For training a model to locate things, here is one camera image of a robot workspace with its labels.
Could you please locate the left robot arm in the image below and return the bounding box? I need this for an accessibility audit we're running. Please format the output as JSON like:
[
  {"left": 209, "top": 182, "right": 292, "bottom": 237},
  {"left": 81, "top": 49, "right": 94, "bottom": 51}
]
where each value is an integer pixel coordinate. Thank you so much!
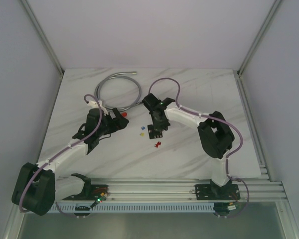
[{"left": 11, "top": 108, "right": 129, "bottom": 216}]

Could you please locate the white slotted cable duct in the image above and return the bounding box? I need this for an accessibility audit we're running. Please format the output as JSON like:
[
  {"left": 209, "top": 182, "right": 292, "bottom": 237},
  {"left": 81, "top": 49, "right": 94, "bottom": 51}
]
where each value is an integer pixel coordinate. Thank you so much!
[{"left": 48, "top": 202, "right": 215, "bottom": 214}]

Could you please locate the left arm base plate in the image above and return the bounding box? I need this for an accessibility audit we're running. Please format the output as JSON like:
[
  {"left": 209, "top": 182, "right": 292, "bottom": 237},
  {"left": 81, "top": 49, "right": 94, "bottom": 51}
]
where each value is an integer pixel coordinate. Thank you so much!
[{"left": 63, "top": 184, "right": 108, "bottom": 201}]

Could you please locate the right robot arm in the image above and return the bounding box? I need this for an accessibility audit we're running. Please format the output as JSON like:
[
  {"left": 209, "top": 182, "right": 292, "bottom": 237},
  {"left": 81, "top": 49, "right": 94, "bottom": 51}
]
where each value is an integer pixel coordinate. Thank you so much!
[{"left": 142, "top": 93, "right": 235, "bottom": 199}]

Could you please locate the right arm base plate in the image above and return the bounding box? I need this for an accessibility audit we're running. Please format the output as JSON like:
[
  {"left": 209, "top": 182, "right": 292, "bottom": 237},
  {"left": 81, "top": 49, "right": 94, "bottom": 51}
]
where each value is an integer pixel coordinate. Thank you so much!
[{"left": 194, "top": 184, "right": 241, "bottom": 201}]

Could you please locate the black fuse box base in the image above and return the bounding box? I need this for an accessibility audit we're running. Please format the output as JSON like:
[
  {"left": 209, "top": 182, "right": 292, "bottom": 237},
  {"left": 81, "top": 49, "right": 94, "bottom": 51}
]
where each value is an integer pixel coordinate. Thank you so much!
[{"left": 148, "top": 124, "right": 163, "bottom": 139}]

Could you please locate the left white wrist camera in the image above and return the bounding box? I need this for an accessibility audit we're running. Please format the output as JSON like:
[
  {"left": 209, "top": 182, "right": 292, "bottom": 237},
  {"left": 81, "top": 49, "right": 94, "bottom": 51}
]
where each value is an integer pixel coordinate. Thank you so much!
[{"left": 87, "top": 100, "right": 109, "bottom": 115}]

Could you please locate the grey coiled metal hose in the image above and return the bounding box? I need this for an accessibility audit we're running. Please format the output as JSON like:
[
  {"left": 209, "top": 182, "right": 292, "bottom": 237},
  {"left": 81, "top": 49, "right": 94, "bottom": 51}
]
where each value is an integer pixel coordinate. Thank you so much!
[{"left": 94, "top": 71, "right": 146, "bottom": 112}]

